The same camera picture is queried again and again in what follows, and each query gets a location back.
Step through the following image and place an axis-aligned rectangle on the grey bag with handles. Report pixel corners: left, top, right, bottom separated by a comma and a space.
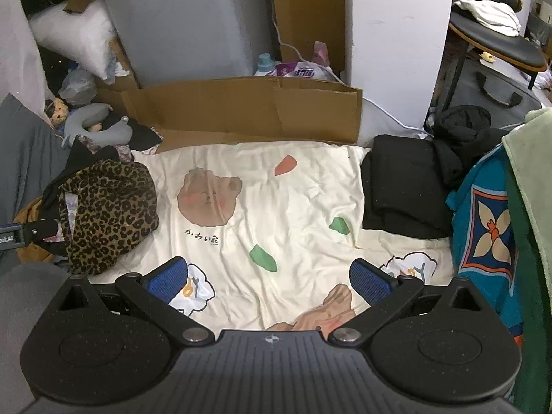
440, 58, 544, 130

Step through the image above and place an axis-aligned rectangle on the detergent bottle with blue cap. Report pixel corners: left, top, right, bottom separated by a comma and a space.
254, 53, 277, 77

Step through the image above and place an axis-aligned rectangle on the grey neck pillow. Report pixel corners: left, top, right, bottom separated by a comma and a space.
60, 103, 132, 147

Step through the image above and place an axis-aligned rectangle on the black cloth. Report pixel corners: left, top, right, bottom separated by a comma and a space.
124, 118, 164, 152

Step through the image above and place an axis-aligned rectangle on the mustard brown garment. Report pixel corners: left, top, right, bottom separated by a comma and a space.
13, 196, 65, 264

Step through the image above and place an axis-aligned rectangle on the leopard print garment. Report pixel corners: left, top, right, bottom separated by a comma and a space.
60, 159, 159, 276

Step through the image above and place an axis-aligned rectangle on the white cable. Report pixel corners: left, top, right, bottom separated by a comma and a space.
361, 97, 432, 134
272, 0, 341, 80

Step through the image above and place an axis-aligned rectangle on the light green blanket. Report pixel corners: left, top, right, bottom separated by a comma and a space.
502, 108, 552, 277

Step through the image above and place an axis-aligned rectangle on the grey cabinet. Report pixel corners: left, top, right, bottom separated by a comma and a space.
92, 0, 285, 89

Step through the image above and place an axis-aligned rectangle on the large brown cardboard sheet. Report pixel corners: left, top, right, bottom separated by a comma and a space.
97, 77, 364, 154

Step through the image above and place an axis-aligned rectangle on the open cardboard carton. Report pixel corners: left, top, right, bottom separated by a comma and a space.
95, 37, 143, 92

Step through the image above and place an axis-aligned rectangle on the black chair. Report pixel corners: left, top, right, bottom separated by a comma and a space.
448, 0, 548, 108

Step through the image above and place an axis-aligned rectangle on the teal patterned cloth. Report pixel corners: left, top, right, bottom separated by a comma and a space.
446, 142, 524, 346

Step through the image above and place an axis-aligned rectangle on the dark green cloth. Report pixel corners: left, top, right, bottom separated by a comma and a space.
504, 172, 552, 414

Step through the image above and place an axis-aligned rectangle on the tall cardboard box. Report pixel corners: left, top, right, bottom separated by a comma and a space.
267, 0, 352, 80

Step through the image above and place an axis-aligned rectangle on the black floral garment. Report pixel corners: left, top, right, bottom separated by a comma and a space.
43, 136, 130, 242

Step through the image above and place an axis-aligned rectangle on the black folded garment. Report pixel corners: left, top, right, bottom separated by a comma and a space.
361, 135, 453, 240

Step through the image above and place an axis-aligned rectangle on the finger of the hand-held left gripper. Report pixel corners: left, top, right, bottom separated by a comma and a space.
18, 219, 62, 243

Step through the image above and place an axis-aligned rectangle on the clear plastic bag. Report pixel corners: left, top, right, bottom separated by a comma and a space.
58, 67, 98, 106

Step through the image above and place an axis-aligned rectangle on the black crumpled garment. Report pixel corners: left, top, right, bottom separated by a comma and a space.
431, 106, 505, 190

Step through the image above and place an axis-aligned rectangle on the purple plastic bag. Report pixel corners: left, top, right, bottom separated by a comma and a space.
269, 62, 341, 82

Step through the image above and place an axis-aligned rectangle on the small plush doll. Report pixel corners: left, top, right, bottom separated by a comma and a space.
44, 98, 70, 128

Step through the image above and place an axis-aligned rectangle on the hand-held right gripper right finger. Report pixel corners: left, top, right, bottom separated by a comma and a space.
328, 259, 484, 346

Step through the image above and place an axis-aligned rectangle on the white curtain cloth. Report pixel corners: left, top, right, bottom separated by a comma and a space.
0, 0, 48, 117

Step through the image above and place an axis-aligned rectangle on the white pillow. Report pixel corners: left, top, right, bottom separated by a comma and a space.
29, 0, 119, 80

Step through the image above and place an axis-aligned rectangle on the cream printed bedsheet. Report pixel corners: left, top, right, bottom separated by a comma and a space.
88, 140, 458, 333

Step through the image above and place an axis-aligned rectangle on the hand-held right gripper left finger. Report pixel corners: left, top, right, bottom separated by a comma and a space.
57, 256, 216, 348

